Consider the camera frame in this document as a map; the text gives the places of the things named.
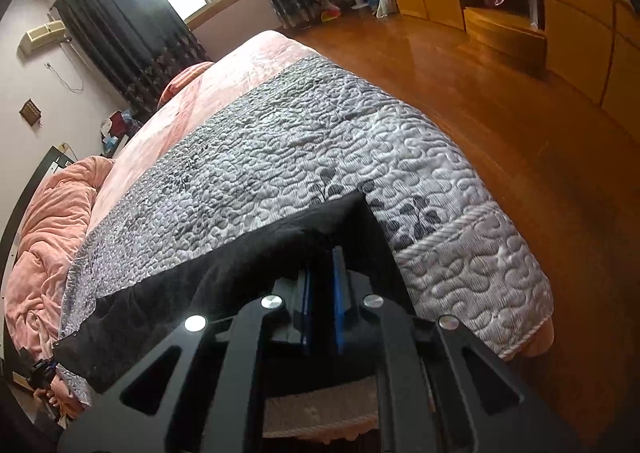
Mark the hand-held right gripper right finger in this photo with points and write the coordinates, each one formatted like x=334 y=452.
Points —
x=340 y=293

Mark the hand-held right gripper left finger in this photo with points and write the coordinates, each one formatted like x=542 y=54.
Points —
x=304 y=313

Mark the black pants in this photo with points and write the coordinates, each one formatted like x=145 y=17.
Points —
x=200 y=293

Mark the pink bunched comforter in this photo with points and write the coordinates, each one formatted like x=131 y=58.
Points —
x=45 y=243

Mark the grey quilted bedspread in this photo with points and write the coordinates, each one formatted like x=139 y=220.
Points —
x=300 y=143

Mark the black headboard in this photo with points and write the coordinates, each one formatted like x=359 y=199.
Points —
x=35 y=188

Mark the pink flat blanket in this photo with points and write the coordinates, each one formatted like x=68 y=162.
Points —
x=210 y=88

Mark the orange pillow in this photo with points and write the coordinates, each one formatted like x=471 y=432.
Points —
x=185 y=83

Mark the bedside clutter pile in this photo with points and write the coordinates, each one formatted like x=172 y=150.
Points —
x=120 y=130

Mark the colourful floor toy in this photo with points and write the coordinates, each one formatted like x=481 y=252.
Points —
x=331 y=14

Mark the white bag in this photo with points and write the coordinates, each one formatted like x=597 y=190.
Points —
x=386 y=0

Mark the wooden cabinet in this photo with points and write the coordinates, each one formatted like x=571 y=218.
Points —
x=575 y=33

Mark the brown wall switch panel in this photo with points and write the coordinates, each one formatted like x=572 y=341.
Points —
x=29 y=113

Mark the beige wall air conditioner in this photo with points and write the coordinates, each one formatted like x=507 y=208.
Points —
x=44 y=36

